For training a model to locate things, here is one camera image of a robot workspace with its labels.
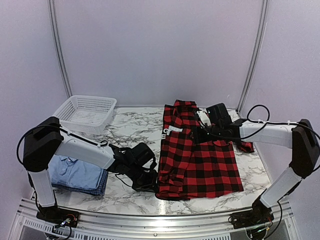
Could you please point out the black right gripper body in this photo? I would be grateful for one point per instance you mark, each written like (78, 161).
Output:
(215, 134)

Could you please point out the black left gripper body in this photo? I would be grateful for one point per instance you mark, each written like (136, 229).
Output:
(141, 181)

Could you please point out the red black plaid shirt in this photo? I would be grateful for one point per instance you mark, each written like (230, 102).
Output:
(188, 170)

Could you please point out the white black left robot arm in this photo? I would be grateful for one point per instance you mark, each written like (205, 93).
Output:
(48, 139)

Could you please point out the blue checked folded shirt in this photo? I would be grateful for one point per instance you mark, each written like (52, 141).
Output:
(99, 191)

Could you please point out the light blue folded shirt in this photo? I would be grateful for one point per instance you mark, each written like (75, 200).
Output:
(74, 173)

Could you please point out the white plastic laundry basket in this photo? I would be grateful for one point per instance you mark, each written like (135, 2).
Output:
(87, 114)

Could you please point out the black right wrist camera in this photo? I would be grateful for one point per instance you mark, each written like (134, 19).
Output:
(214, 115)

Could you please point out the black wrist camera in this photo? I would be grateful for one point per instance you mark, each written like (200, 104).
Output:
(140, 155)
(214, 115)

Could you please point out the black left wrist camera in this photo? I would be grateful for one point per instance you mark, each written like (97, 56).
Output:
(140, 155)

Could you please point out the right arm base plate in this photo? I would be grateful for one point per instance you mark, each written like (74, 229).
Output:
(248, 218)

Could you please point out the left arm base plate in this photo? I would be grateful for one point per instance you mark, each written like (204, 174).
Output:
(59, 215)

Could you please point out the aluminium front frame rail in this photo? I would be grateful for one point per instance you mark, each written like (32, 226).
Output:
(109, 226)

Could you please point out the right aluminium corner post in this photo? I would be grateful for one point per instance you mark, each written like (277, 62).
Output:
(255, 54)

